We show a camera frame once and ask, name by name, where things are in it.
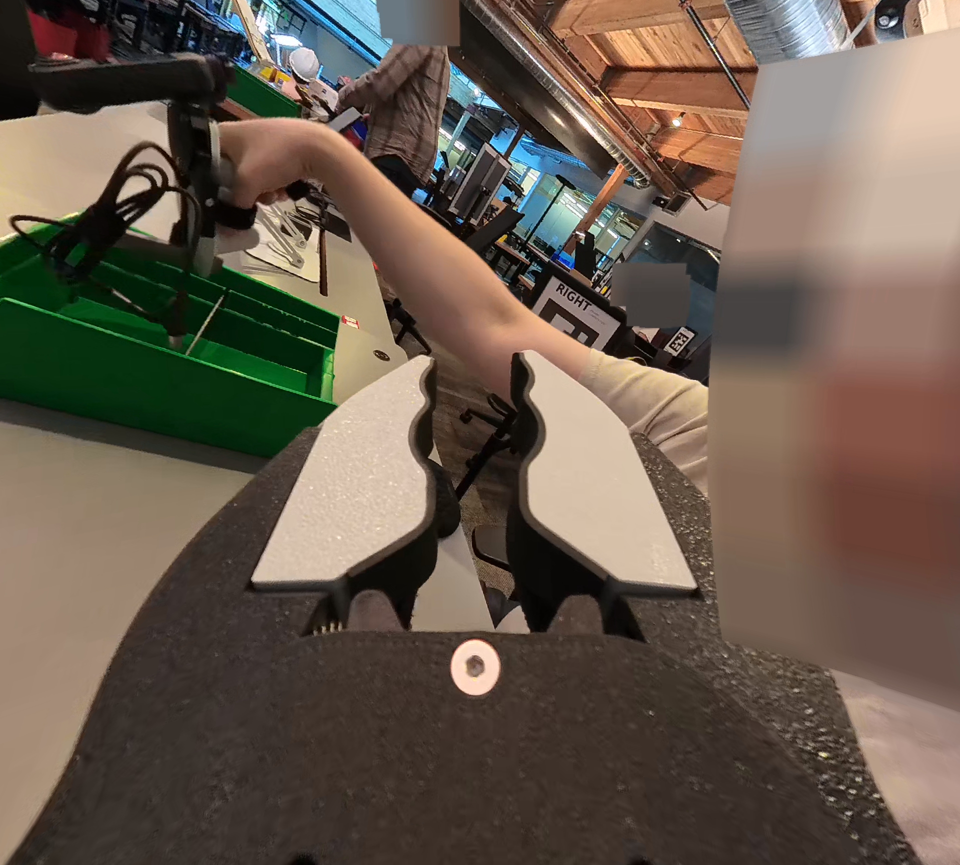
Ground computer monitor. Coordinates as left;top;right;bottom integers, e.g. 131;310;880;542
448;143;513;215

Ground person's right hand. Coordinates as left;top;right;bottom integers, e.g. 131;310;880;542
217;118;340;208

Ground black usb-c cable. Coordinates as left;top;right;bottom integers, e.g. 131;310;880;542
6;142;190;356

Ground black office chair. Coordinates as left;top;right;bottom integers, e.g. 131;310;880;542
453;391;520;500

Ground wall-mounted camera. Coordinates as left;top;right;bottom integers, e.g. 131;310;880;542
870;0;925;32

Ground thin white rod in tray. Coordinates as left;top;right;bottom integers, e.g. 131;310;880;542
184;289;229;358

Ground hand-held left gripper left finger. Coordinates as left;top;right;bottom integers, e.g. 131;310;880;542
249;353;462;602

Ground green plastic bin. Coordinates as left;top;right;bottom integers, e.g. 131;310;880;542
0;208;340;460
223;64;305;122

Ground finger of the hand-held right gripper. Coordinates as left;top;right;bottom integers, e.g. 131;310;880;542
166;101;224;281

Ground large printed tag sign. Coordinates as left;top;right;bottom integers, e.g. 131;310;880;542
531;263;630;358

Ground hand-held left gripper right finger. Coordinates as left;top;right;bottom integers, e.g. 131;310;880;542
508;350;700;598

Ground white folding stand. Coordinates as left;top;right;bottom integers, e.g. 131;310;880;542
241;199;320;283

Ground narrow silver air duct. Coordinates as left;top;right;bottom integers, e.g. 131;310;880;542
459;0;657;190

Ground person's right forearm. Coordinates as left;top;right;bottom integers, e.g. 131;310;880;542
322;127;710;499

